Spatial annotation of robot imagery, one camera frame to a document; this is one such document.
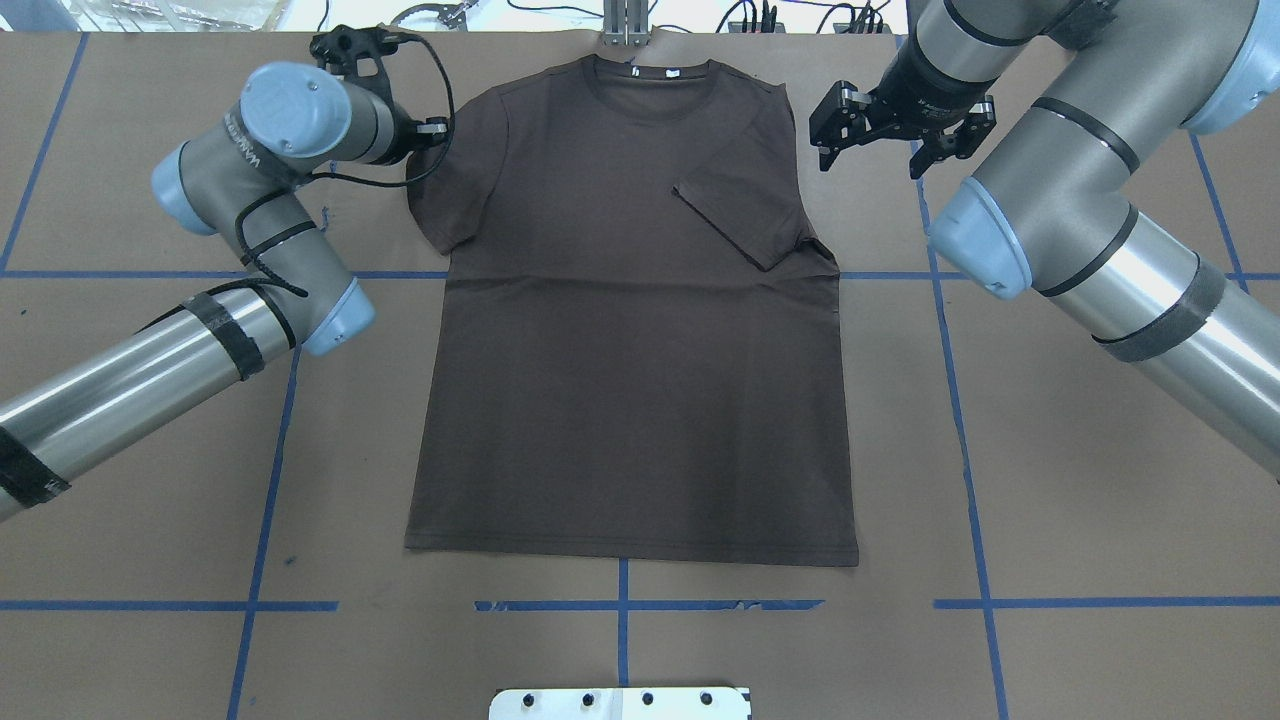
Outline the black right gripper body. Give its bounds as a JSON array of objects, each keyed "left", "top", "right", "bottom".
[{"left": 835, "top": 79, "right": 995, "bottom": 141}]

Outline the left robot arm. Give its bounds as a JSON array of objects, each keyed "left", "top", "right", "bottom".
[{"left": 3, "top": 26, "right": 452, "bottom": 518}]

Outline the dark brown t-shirt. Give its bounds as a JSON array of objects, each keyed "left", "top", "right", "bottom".
[{"left": 403, "top": 55, "right": 859, "bottom": 568}]

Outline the aluminium frame post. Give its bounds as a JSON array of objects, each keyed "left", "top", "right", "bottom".
[{"left": 600, "top": 0, "right": 652, "bottom": 47}]

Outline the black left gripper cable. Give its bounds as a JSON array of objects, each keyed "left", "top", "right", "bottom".
[{"left": 236, "top": 35, "right": 458, "bottom": 297}]

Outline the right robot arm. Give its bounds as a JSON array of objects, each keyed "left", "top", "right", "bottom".
[{"left": 809, "top": 1, "right": 1279, "bottom": 473}]

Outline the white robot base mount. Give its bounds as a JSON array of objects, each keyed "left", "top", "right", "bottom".
[{"left": 488, "top": 685, "right": 753, "bottom": 719}]

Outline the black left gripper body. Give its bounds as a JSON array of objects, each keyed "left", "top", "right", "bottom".
[{"left": 308, "top": 26, "right": 413, "bottom": 82}]

